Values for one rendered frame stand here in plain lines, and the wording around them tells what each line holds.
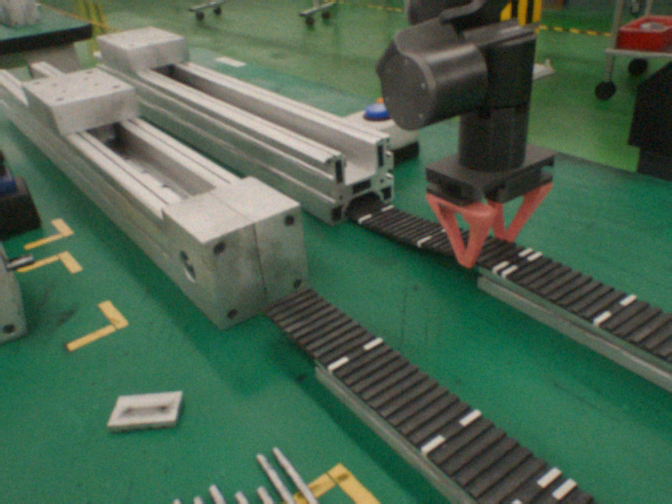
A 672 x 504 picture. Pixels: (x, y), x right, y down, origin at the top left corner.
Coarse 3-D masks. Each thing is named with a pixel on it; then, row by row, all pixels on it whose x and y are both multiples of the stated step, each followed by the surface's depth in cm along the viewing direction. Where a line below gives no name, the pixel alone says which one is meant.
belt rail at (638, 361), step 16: (480, 272) 57; (480, 288) 58; (496, 288) 56; (512, 288) 55; (512, 304) 55; (528, 304) 54; (544, 304) 52; (544, 320) 53; (560, 320) 51; (576, 320) 50; (576, 336) 51; (592, 336) 49; (608, 336) 48; (608, 352) 49; (624, 352) 48; (640, 352) 46; (640, 368) 47; (656, 368) 46; (656, 384) 46
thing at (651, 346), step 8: (664, 328) 47; (656, 336) 46; (664, 336) 46; (648, 344) 45; (656, 344) 45; (664, 344) 45; (648, 352) 45; (656, 352) 45; (664, 352) 44; (664, 360) 44
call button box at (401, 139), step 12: (348, 120) 85; (360, 120) 84; (372, 120) 83; (384, 120) 83; (384, 132) 82; (396, 132) 83; (408, 132) 84; (396, 144) 84; (408, 144) 85; (396, 156) 85; (408, 156) 86
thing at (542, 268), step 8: (536, 264) 55; (544, 264) 55; (552, 264) 55; (560, 264) 55; (520, 272) 54; (528, 272) 54; (536, 272) 54; (544, 272) 54; (552, 272) 54; (512, 280) 53; (520, 280) 53; (528, 280) 53; (536, 280) 53
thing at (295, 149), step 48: (144, 96) 108; (192, 96) 92; (240, 96) 94; (192, 144) 98; (240, 144) 83; (288, 144) 72; (336, 144) 77; (384, 144) 71; (288, 192) 77; (336, 192) 70; (384, 192) 76
